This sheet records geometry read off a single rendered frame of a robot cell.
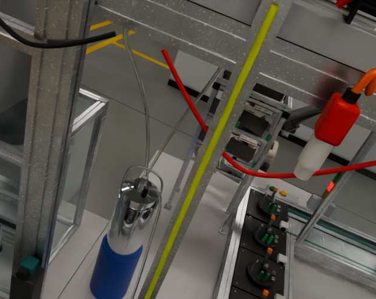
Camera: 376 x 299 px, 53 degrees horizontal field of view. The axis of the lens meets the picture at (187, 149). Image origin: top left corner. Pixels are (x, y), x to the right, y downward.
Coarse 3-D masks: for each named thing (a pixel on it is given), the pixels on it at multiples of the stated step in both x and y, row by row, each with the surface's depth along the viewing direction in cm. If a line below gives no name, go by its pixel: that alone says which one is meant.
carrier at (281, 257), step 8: (248, 216) 203; (248, 224) 198; (256, 224) 200; (264, 224) 202; (248, 232) 193; (256, 232) 192; (264, 232) 194; (272, 232) 196; (280, 232) 201; (240, 240) 188; (248, 240) 188; (256, 240) 188; (264, 240) 187; (272, 240) 191; (280, 240) 196; (248, 248) 184; (256, 248) 185; (264, 248) 187; (272, 248) 187; (280, 248) 191; (264, 256) 183; (272, 256) 184; (280, 256) 183; (280, 264) 182
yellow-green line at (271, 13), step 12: (276, 12) 59; (264, 24) 60; (264, 36) 61; (252, 48) 62; (252, 60) 63; (240, 84) 66; (228, 108) 68; (216, 132) 71; (204, 156) 75; (204, 168) 76; (192, 192) 80; (180, 216) 84; (168, 240) 89; (168, 252) 91; (156, 276) 96
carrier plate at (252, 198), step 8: (256, 192) 223; (248, 200) 215; (256, 200) 217; (248, 208) 209; (256, 208) 211; (280, 208) 218; (256, 216) 205; (264, 216) 208; (280, 216) 212; (272, 224) 204
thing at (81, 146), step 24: (96, 120) 139; (72, 144) 125; (0, 168) 107; (72, 168) 136; (0, 192) 111; (72, 192) 148; (0, 216) 117; (72, 216) 162; (0, 240) 123; (0, 264) 129; (0, 288) 137
